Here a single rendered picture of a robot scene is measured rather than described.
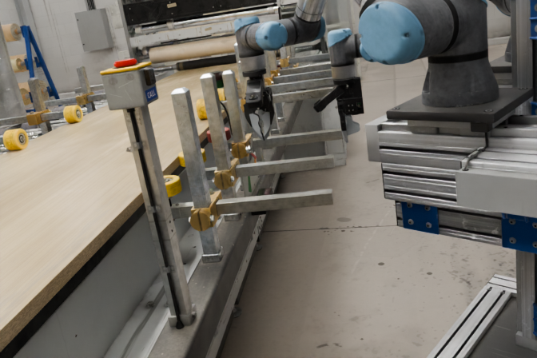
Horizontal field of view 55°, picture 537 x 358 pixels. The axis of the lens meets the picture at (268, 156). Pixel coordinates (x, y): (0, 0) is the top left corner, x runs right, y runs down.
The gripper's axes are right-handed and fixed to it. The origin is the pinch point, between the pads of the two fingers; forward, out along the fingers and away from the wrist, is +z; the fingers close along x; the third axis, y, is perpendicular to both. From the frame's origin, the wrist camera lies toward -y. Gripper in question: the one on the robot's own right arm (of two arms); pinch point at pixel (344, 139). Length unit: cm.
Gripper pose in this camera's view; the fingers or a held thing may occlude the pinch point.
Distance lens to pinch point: 174.3
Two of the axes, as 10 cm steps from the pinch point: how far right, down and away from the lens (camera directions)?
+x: 1.4, -3.0, 9.5
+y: 9.8, -1.0, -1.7
